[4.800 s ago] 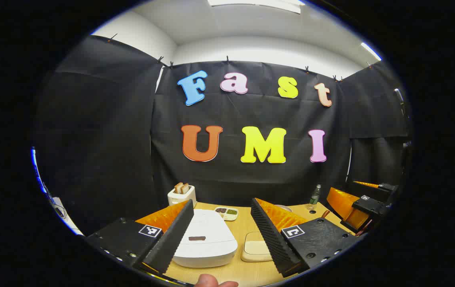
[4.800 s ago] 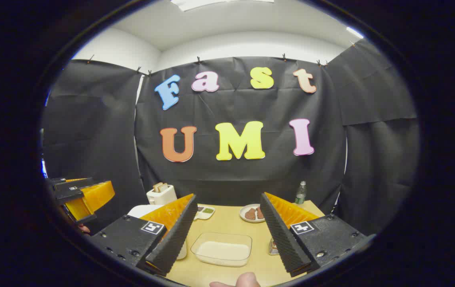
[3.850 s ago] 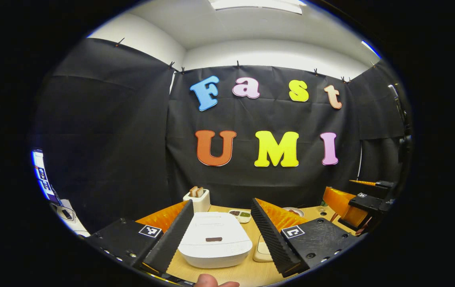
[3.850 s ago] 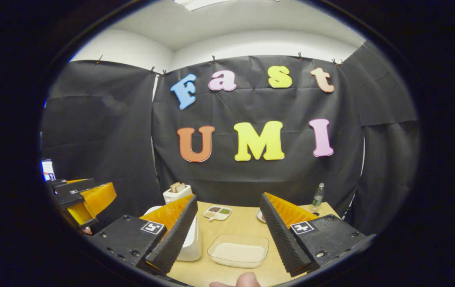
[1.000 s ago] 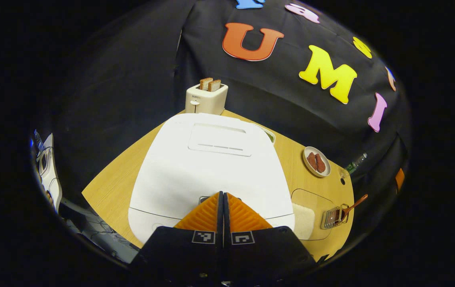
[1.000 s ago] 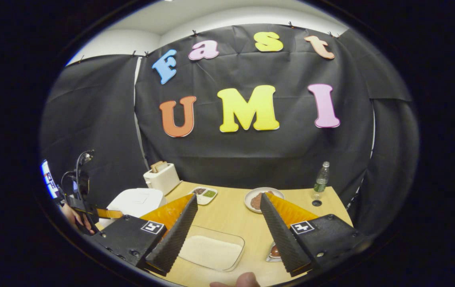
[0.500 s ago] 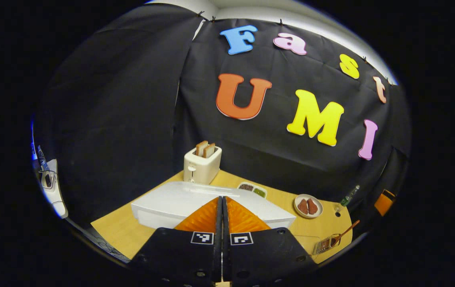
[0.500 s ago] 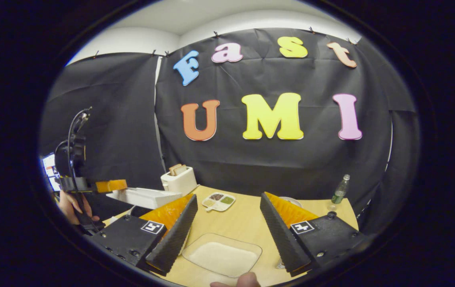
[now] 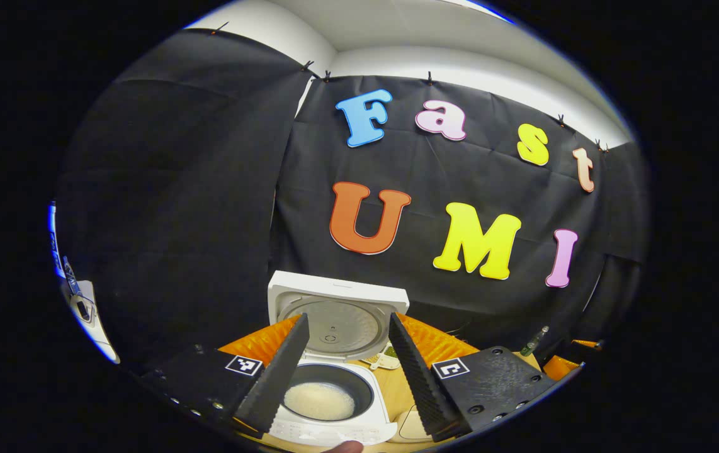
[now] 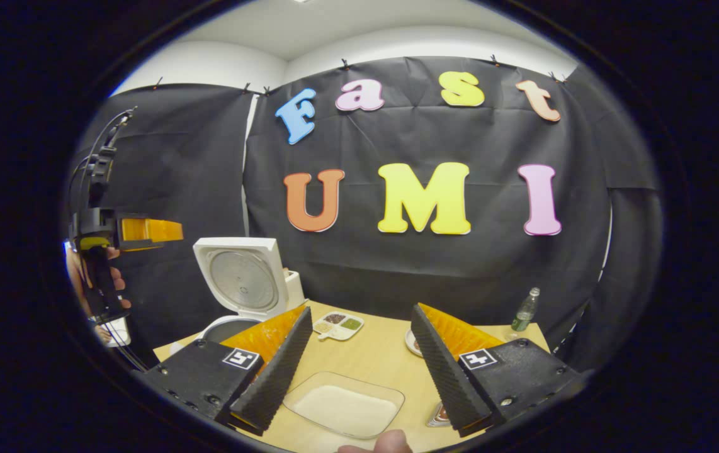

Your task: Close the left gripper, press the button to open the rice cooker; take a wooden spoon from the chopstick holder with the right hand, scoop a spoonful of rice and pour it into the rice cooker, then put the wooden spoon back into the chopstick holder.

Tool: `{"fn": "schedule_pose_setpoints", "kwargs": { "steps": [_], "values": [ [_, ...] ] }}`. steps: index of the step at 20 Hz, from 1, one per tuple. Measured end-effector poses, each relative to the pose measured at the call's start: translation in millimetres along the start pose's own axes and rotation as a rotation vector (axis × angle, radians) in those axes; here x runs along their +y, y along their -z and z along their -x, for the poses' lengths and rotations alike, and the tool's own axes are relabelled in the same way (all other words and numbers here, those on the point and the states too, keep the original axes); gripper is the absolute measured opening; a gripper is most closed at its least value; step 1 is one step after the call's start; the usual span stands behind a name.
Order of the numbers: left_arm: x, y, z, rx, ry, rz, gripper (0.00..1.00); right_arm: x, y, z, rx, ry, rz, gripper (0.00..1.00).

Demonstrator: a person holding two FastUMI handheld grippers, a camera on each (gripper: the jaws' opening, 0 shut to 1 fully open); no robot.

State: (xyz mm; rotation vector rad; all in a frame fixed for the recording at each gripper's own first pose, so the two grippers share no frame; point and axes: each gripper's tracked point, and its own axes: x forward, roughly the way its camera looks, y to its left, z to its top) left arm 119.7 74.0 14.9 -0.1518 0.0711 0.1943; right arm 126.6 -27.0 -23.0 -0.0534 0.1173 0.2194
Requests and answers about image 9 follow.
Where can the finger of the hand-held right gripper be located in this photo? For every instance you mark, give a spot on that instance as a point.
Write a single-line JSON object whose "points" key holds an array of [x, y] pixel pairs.
{"points": [[589, 344], [558, 368]]}

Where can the clear plastic water bottle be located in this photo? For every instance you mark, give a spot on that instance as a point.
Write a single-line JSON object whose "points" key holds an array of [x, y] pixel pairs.
{"points": [[532, 344]]}

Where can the white rice cooker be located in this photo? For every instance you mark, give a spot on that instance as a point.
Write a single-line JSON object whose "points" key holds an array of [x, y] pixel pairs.
{"points": [[334, 327]]}

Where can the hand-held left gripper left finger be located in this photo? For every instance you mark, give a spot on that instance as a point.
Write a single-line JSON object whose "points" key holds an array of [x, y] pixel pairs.
{"points": [[277, 384]]}

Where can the white side table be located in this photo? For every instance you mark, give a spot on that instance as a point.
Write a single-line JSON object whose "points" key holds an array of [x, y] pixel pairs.
{"points": [[95, 321]]}

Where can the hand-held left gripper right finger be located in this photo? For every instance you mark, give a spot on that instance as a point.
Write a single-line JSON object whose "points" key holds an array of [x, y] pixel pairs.
{"points": [[419, 384]]}

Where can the black backdrop cloth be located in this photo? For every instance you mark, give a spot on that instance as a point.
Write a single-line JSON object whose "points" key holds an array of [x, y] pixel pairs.
{"points": [[208, 189]]}

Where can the computer monitor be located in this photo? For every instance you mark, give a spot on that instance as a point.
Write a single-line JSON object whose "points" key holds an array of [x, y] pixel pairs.
{"points": [[53, 239]]}

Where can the white divided condiment tray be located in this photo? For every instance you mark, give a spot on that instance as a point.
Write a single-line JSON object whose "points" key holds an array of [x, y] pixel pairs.
{"points": [[388, 362]]}

